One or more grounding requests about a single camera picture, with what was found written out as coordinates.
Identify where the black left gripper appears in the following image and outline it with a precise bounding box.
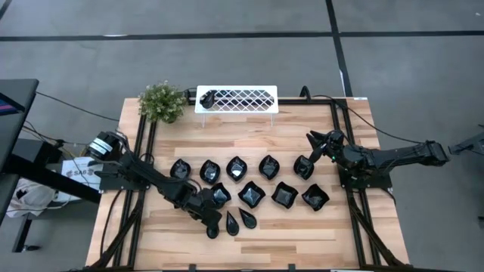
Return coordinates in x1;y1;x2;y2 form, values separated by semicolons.
191;199;224;237

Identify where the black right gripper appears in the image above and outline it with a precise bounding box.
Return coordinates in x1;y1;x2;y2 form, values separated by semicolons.
306;130;346;165

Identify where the black leaf-shaped mini plate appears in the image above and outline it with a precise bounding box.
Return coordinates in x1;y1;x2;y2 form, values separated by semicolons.
199;159;222;186
293;154;315;181
225;156;249;183
258;154;281;181
169;158;192;181

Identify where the black wavy square mini plate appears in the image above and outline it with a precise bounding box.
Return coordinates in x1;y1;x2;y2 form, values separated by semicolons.
301;183;330;212
210;182;232;209
271;181;299;210
237;180;267;209

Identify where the green potted plant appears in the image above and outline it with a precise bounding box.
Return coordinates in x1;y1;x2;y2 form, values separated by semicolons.
138;79;188;125

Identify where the grey metal stand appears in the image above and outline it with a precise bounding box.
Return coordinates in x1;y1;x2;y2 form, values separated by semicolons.
448;126;484;156

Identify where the white plastic bag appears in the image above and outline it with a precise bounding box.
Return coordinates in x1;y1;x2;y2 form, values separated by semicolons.
5;177;73;219

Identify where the black desk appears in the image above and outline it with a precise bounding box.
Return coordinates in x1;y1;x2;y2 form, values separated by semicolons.
0;78;102;253

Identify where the monitor with coloured screen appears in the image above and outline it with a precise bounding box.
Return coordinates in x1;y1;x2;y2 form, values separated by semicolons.
0;92;26;116

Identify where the black aluminium extrusion frame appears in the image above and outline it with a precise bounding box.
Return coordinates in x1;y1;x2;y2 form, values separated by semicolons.
85;96;411;272

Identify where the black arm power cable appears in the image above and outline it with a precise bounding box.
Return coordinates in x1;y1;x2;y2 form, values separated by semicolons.
312;94;424;144

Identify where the white wire rack shelf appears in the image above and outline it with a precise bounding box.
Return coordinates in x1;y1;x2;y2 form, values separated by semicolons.
194;85;280;128

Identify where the thin black floor cable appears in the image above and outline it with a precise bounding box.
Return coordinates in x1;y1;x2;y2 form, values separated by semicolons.
36;91;121;122

